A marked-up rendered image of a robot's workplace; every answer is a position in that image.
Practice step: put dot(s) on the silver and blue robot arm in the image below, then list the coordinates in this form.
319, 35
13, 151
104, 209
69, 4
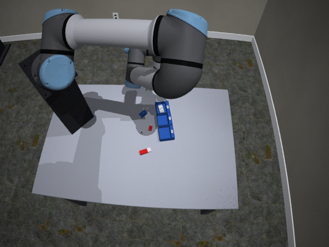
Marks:
173, 40

